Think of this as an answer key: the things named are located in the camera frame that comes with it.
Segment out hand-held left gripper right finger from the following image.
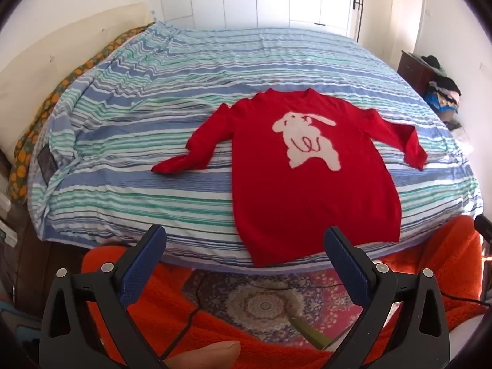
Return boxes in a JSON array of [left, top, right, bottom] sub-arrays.
[[323, 226, 450, 369]]

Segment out dark wooden nightstand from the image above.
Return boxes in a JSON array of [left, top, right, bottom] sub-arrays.
[[397, 50, 437, 97]]

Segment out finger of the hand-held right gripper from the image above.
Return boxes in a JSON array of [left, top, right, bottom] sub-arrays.
[[474, 215, 492, 240]]

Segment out person's left hand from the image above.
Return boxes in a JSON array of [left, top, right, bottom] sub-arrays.
[[181, 340, 241, 369]]

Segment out patterned rug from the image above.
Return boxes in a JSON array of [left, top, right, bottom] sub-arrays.
[[181, 267, 370, 344]]

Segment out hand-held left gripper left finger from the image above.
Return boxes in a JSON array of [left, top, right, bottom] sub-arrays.
[[38, 224, 181, 369]]

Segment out striped blue green bed cover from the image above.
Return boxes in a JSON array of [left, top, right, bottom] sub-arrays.
[[27, 21, 484, 273]]

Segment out dark fabric tag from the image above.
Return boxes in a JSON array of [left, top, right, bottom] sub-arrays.
[[37, 147, 59, 185]]

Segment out orange floral bed sheet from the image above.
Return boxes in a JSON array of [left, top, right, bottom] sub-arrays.
[[10, 23, 154, 204]]

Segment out pile of clothes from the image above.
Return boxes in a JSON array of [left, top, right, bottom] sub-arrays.
[[420, 54, 462, 114]]

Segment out cream headboard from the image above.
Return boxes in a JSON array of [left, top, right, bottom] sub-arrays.
[[0, 2, 154, 162]]

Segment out red sweater with white rabbit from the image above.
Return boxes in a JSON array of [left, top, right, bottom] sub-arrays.
[[151, 88, 428, 268]]

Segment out person's orange knit garment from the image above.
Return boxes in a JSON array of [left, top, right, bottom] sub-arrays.
[[81, 215, 489, 369]]

